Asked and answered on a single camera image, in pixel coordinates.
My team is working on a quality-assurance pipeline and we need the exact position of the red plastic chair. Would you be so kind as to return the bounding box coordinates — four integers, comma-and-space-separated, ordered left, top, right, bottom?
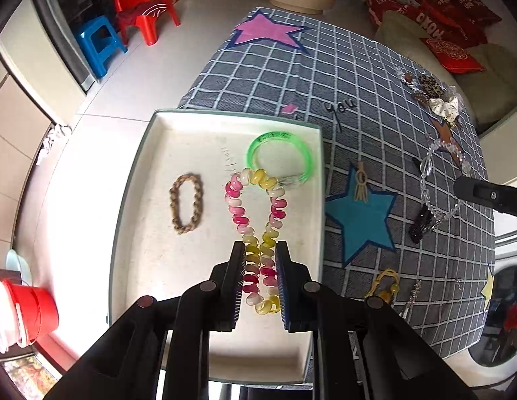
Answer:
114, 0, 181, 47

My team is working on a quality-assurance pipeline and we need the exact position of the light blue bowl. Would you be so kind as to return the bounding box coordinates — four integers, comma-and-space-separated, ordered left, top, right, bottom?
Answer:
5, 249, 34, 285

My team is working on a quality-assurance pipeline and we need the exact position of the grey checked star tablecloth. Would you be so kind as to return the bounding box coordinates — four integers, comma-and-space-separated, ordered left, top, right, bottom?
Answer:
177, 7, 499, 384

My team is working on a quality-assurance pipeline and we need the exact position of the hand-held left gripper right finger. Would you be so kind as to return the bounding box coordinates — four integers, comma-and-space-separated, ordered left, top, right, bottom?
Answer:
275, 240, 477, 400

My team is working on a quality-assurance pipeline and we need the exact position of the red plastic bucket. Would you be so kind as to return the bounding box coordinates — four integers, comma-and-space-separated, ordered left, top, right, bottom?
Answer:
2, 279, 60, 347

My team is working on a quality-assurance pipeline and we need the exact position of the stack of white containers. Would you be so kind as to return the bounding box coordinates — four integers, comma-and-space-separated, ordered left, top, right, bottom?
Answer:
0, 274, 26, 353

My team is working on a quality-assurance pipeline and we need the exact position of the round black white-rimmed stool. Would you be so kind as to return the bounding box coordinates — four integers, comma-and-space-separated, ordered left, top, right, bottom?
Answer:
466, 264, 517, 368

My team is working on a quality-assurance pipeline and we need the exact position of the star rhinestone hair clip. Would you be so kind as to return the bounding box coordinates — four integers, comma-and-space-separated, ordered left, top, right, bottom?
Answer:
399, 280, 423, 320

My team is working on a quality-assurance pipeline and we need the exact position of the green translucent bangle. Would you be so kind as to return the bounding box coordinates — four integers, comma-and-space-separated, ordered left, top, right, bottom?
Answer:
246, 131, 316, 189

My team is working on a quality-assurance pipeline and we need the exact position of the black beaded hair clip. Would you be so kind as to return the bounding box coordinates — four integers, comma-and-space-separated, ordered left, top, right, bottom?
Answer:
410, 207, 443, 245

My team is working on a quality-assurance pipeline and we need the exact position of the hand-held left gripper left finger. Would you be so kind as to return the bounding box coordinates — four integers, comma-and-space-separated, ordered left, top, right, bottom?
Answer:
46, 241, 247, 400

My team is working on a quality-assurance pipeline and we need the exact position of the pink yellow spiral hair tie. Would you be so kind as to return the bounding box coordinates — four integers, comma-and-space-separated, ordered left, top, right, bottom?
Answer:
224, 168, 288, 316

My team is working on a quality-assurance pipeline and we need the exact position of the white tray with grey rim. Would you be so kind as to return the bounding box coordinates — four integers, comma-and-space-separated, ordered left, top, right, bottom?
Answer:
108, 109, 326, 384

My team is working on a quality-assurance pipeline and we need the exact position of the red patterned cushion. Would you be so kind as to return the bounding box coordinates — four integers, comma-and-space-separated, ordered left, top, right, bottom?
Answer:
420, 37, 487, 74

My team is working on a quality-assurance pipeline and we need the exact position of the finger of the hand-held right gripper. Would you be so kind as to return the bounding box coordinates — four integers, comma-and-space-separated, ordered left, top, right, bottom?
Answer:
453, 174, 517, 214

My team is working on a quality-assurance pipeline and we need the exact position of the blue plastic stool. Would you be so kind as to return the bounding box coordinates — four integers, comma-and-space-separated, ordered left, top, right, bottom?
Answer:
73, 15, 129, 79

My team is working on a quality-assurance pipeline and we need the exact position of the leopard print hair bow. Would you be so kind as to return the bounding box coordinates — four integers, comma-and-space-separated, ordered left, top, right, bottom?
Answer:
414, 74, 448, 107

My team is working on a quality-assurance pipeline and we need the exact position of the clear crystal bead chain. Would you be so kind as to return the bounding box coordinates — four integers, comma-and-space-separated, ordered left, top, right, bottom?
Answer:
419, 135, 473, 220

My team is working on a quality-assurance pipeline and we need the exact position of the white crumpled cloth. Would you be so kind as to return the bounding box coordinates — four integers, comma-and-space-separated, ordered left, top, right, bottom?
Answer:
35, 124, 72, 166

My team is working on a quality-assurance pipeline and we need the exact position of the autumn trees picture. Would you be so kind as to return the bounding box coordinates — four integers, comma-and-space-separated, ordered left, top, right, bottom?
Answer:
1, 351, 56, 400

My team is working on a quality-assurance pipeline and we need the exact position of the beige sofa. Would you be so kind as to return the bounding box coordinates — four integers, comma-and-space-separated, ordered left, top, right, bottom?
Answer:
374, 10, 517, 126

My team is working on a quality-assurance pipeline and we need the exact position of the grey metal appliance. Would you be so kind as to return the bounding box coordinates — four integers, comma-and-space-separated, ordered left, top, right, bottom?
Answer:
31, 0, 97, 92

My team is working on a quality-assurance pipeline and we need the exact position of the brown braided hair tie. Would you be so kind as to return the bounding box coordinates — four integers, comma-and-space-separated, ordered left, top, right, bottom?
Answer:
169, 173, 204, 235

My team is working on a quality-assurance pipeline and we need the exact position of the cream polka dot hair bow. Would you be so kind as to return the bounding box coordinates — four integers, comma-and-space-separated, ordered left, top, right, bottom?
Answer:
428, 95, 460, 124

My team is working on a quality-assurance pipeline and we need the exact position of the yellow flower hair tie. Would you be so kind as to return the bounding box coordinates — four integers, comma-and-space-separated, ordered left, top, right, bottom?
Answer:
364, 269, 401, 304

